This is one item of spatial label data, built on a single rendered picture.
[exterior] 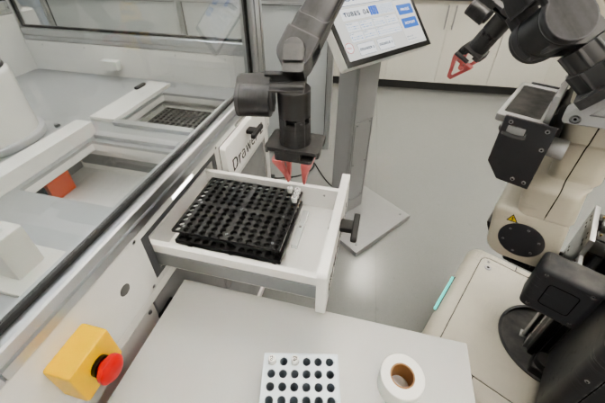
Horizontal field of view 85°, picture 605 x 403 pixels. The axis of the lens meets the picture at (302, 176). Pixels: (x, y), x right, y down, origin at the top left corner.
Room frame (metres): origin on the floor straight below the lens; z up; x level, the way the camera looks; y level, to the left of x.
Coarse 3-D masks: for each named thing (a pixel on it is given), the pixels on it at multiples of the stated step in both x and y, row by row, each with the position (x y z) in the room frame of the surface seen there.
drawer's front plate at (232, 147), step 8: (248, 120) 0.87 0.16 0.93; (256, 120) 0.92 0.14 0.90; (264, 120) 0.98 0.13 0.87; (240, 128) 0.82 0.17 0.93; (264, 128) 0.98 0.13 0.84; (232, 136) 0.77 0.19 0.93; (240, 136) 0.80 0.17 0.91; (248, 136) 0.85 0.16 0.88; (224, 144) 0.73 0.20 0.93; (232, 144) 0.75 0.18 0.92; (240, 144) 0.79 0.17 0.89; (256, 144) 0.90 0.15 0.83; (224, 152) 0.71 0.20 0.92; (232, 152) 0.74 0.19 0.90; (248, 152) 0.84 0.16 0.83; (224, 160) 0.71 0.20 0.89; (240, 160) 0.78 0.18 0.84; (224, 168) 0.71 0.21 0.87; (232, 168) 0.73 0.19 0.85
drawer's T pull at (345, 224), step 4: (356, 216) 0.48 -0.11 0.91; (344, 220) 0.47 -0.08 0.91; (348, 220) 0.47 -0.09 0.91; (352, 220) 0.47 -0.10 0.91; (356, 220) 0.47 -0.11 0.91; (340, 224) 0.46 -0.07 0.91; (344, 224) 0.46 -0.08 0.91; (348, 224) 0.46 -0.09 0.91; (352, 224) 0.46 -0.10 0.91; (356, 224) 0.46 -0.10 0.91; (340, 228) 0.45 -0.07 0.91; (344, 228) 0.45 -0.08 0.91; (348, 228) 0.45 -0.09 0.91; (352, 228) 0.45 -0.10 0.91; (356, 228) 0.45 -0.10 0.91; (348, 232) 0.44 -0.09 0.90; (352, 232) 0.44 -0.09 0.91; (356, 232) 0.44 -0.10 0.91; (352, 236) 0.43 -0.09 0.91; (356, 236) 0.43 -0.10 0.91; (352, 240) 0.42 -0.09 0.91; (356, 240) 0.42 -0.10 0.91
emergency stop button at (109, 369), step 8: (104, 360) 0.21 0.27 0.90; (112, 360) 0.21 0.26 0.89; (120, 360) 0.22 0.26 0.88; (104, 368) 0.20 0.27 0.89; (112, 368) 0.21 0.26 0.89; (120, 368) 0.21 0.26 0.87; (96, 376) 0.20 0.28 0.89; (104, 376) 0.20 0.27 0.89; (112, 376) 0.20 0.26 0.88; (104, 384) 0.19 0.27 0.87
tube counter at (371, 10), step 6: (360, 6) 1.43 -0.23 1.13; (366, 6) 1.45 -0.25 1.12; (372, 6) 1.47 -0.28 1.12; (378, 6) 1.49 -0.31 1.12; (384, 6) 1.51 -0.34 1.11; (390, 6) 1.52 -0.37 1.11; (366, 12) 1.43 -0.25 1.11; (372, 12) 1.45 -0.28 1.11; (378, 12) 1.47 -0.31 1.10; (384, 12) 1.49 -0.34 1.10; (390, 12) 1.51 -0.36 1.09
